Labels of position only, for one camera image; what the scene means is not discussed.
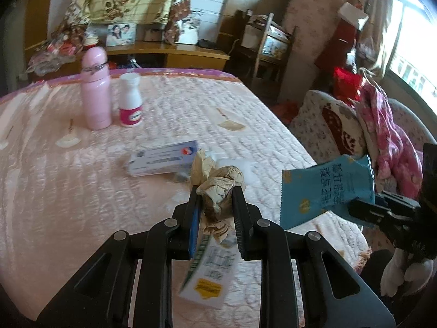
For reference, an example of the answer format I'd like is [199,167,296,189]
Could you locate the brown paper ball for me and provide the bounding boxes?
[190,149,246,243]

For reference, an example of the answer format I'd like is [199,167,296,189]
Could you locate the white framed wedding photo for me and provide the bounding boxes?
[176,16,199,45]

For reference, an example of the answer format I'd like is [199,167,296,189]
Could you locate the white plush toy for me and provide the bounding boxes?
[380,248,436,298]

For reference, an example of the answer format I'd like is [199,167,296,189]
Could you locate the pink thermos bottle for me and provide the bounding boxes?
[81,47,112,130]

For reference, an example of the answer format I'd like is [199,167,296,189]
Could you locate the white blue medicine box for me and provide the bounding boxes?
[124,141,199,177]

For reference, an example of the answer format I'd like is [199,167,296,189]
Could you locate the red bag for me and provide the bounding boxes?
[333,67,363,106]

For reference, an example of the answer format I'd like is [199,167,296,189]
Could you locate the yellow floral hanging cloth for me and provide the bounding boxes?
[61,0,191,45]

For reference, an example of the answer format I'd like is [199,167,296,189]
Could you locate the white green milk carton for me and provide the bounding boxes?
[179,232,241,309]

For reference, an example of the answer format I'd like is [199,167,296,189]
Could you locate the framed couple photo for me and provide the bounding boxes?
[105,23,136,47]

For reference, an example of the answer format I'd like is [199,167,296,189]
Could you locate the floral cushion with red pattern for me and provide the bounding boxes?
[289,90,367,164]

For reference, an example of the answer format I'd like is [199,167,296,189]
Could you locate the white pill bottle magenta label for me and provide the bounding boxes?
[119,73,143,127]

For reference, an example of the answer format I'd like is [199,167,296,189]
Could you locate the white foam block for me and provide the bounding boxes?
[217,158,256,185]

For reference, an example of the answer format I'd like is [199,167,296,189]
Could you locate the wooden shelf rack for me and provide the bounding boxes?
[235,13,299,87]

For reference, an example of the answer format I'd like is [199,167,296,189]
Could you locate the pink floral garment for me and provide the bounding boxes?
[356,81,423,199]

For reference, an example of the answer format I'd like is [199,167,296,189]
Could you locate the teal snack packet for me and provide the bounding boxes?
[280,155,375,230]

